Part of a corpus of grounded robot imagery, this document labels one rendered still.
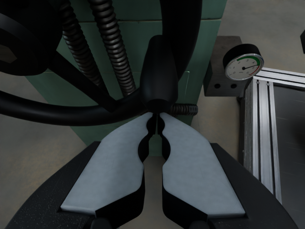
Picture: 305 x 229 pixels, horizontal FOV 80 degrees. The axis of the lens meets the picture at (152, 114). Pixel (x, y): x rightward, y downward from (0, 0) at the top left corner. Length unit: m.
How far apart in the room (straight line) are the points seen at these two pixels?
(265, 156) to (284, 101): 0.31
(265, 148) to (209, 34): 0.55
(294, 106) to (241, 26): 0.93
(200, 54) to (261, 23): 1.46
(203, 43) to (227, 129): 0.74
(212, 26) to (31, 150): 1.04
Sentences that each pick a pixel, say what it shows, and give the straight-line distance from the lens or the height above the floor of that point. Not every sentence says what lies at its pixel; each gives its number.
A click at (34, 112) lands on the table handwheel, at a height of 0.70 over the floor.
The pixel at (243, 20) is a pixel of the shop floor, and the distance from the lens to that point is 1.83.
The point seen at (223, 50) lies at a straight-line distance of 0.46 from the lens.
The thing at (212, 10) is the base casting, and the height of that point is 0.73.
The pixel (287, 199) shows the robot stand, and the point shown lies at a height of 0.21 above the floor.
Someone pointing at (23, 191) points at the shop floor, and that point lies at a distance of 1.11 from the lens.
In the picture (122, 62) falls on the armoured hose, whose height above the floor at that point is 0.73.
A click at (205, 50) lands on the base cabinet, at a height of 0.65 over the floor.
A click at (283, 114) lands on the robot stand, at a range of 0.96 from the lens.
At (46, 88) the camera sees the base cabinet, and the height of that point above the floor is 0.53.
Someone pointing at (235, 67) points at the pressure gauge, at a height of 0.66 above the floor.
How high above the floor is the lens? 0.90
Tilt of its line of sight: 58 degrees down
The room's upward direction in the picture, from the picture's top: 4 degrees counter-clockwise
